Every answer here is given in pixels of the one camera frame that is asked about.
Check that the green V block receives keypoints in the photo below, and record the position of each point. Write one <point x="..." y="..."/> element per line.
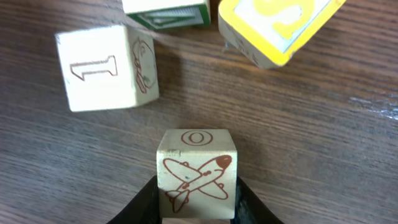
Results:
<point x="167" y="14"/>

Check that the red A block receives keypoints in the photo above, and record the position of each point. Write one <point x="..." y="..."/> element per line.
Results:
<point x="107" y="68"/>

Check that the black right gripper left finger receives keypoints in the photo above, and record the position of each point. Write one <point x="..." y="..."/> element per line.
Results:
<point x="143" y="208"/>

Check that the yellow W block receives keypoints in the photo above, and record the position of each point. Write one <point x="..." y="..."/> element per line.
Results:
<point x="197" y="174"/>

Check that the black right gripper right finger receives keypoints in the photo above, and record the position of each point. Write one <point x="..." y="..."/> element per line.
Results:
<point x="249" y="209"/>

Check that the yellow S block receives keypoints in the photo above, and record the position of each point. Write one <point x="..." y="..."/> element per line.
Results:
<point x="269" y="32"/>

